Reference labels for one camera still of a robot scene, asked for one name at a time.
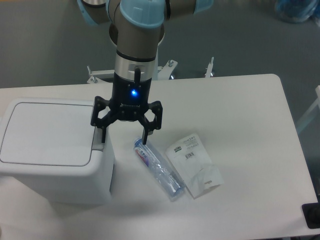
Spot blue plastic bag on floor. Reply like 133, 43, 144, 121
274, 0, 320, 27

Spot white frame at right edge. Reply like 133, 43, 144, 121
296, 85, 320, 134

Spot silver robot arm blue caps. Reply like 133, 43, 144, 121
77, 0, 213, 142

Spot white plastic packaging bag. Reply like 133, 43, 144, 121
165, 133, 224, 199

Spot clear plastic water bottle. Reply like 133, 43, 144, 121
133, 138, 185, 202

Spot black device at table edge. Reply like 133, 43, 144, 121
301, 202, 320, 229

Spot white plastic trash can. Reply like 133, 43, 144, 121
0, 97, 115, 205

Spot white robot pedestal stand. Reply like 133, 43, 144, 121
86, 24, 215, 85

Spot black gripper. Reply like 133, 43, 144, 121
90, 74, 163, 145

